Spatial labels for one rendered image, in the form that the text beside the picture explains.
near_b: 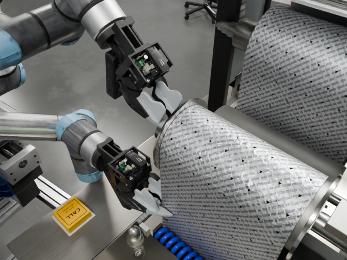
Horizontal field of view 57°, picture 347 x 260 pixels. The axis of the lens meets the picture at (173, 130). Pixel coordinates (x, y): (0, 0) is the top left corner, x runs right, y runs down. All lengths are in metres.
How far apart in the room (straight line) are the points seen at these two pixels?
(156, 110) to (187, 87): 2.21
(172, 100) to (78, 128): 0.26
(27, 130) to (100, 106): 1.76
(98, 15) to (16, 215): 1.42
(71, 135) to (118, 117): 1.75
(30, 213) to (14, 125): 0.98
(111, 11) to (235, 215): 0.39
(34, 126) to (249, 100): 0.56
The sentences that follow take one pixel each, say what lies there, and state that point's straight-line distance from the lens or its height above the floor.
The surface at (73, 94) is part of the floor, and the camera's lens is 2.83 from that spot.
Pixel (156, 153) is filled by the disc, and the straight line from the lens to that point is 0.53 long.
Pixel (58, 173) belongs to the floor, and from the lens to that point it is 2.24.
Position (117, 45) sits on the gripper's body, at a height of 1.37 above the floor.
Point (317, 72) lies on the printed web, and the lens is 0.59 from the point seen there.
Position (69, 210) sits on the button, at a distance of 0.91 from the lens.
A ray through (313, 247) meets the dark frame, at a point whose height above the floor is 1.10.
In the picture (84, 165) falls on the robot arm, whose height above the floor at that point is 1.04.
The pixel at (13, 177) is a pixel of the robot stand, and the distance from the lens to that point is 1.32.
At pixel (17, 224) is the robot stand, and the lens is 1.84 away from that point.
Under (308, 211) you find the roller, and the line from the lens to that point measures 0.46.
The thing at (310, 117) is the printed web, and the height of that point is 1.27.
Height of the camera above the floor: 1.66
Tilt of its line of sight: 44 degrees down
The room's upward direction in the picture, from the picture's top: straight up
